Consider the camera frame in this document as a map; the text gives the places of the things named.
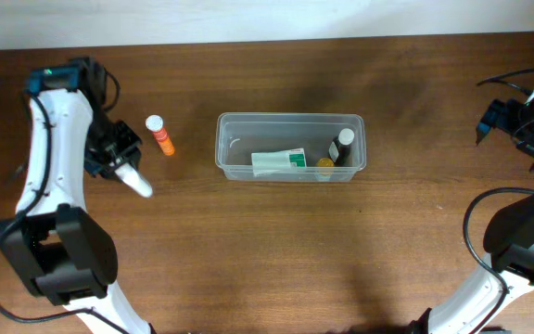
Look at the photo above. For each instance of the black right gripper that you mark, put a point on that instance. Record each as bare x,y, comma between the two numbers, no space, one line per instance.
499,117

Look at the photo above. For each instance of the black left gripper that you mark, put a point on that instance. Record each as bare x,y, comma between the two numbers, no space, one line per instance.
121,151

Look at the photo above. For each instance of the white Panadol box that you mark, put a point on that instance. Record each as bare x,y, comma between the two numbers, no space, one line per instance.
279,161

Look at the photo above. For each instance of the dark bottle with white cap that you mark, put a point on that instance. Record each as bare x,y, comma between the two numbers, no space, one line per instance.
340,147

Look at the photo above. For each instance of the small jar with gold lid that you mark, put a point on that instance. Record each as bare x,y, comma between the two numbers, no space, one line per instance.
325,169

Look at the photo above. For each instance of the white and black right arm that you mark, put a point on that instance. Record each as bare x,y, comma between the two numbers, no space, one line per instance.
505,271

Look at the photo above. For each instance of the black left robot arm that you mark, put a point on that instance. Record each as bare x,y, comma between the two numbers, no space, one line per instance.
55,247

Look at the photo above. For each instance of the clear plastic container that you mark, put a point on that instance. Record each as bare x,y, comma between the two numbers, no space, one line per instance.
239,134

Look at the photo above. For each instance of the orange effervescent tablet tube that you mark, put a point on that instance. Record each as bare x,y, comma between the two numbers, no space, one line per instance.
155,124

